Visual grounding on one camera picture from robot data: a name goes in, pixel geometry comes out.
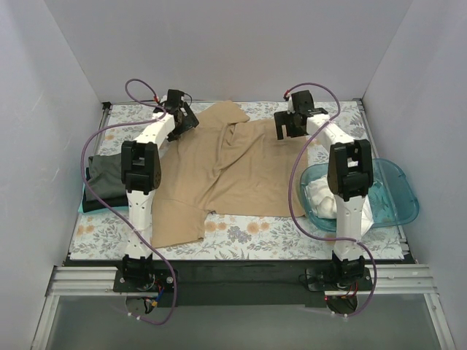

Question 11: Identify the teal folded t shirt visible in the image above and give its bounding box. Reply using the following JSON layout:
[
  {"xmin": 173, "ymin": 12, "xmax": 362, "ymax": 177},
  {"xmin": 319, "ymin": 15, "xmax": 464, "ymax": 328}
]
[{"xmin": 78, "ymin": 184, "xmax": 92, "ymax": 214}]

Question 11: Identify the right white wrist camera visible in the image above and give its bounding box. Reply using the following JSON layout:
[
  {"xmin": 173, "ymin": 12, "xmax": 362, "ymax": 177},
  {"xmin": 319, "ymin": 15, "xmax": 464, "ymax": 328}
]
[{"xmin": 283, "ymin": 91, "xmax": 295, "ymax": 113}]

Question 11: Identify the purple cable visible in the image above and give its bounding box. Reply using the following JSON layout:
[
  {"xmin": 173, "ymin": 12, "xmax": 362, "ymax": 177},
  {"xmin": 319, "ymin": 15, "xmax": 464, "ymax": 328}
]
[
  {"xmin": 82, "ymin": 78, "xmax": 180, "ymax": 325},
  {"xmin": 282, "ymin": 82, "xmax": 379, "ymax": 317}
]

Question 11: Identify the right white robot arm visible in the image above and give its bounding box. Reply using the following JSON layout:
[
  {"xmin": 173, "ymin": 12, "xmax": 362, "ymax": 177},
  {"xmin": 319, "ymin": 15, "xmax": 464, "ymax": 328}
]
[{"xmin": 274, "ymin": 90, "xmax": 374, "ymax": 290}]

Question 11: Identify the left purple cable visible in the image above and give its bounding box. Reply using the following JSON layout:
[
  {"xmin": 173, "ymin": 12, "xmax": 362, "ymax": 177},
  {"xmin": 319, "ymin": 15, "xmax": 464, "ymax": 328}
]
[{"xmin": 82, "ymin": 78, "xmax": 180, "ymax": 325}]

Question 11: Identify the tan t shirt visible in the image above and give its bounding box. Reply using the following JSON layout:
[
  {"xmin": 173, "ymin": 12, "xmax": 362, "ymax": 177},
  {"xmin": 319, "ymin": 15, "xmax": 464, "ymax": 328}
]
[{"xmin": 152, "ymin": 101, "xmax": 308, "ymax": 248}]

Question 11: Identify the teal plastic basket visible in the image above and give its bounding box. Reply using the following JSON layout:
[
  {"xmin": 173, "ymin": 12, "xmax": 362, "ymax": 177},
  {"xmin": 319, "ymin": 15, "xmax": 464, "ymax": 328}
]
[{"xmin": 298, "ymin": 158, "xmax": 420, "ymax": 232}]

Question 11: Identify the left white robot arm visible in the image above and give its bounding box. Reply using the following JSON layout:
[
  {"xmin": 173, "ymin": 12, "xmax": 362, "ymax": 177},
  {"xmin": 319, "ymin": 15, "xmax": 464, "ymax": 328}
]
[{"xmin": 120, "ymin": 89, "xmax": 198, "ymax": 292}]

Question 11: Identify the dark grey folded t shirt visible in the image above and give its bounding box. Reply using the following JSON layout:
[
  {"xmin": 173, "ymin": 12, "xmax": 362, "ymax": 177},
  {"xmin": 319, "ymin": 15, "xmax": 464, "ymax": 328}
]
[{"xmin": 88, "ymin": 154, "xmax": 126, "ymax": 200}]

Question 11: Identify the floral table cloth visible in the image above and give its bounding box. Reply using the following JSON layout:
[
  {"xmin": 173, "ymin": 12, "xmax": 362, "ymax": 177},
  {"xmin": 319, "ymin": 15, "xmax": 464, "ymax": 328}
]
[{"xmin": 69, "ymin": 101, "xmax": 409, "ymax": 261}]

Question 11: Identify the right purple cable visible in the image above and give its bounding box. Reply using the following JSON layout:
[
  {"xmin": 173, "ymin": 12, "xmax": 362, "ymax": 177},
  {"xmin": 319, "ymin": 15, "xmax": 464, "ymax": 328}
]
[{"xmin": 282, "ymin": 82, "xmax": 379, "ymax": 317}]

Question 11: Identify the black folded t shirt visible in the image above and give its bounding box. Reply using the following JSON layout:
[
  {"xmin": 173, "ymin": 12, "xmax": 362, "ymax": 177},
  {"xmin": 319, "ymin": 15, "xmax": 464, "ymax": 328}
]
[{"xmin": 85, "ymin": 167, "xmax": 128, "ymax": 213}]

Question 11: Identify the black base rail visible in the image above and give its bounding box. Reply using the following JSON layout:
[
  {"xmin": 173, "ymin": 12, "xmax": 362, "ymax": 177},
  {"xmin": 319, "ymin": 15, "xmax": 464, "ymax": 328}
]
[{"xmin": 113, "ymin": 258, "xmax": 373, "ymax": 307}]

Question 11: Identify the white t shirt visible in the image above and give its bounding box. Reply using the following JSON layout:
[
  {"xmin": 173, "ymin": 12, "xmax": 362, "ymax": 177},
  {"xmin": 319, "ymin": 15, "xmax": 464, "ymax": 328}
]
[{"xmin": 305, "ymin": 175, "xmax": 374, "ymax": 236}]

